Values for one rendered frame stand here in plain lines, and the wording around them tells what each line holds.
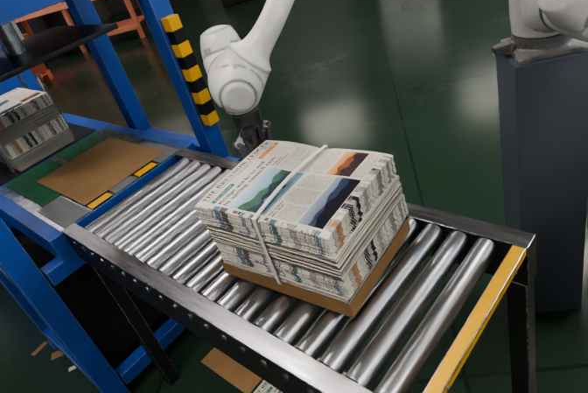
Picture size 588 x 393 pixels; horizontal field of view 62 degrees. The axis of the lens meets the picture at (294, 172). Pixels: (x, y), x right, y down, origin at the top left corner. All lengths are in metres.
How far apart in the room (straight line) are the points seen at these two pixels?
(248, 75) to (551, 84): 0.88
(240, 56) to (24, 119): 1.63
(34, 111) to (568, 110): 2.13
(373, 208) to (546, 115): 0.71
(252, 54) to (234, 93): 0.09
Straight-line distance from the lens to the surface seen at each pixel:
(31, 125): 2.53
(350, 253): 0.97
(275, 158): 1.19
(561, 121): 1.59
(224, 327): 1.15
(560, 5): 1.27
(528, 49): 1.51
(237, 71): 1.00
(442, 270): 1.14
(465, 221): 1.24
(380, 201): 1.05
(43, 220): 2.00
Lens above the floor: 1.60
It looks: 31 degrees down
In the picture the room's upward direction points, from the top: 18 degrees counter-clockwise
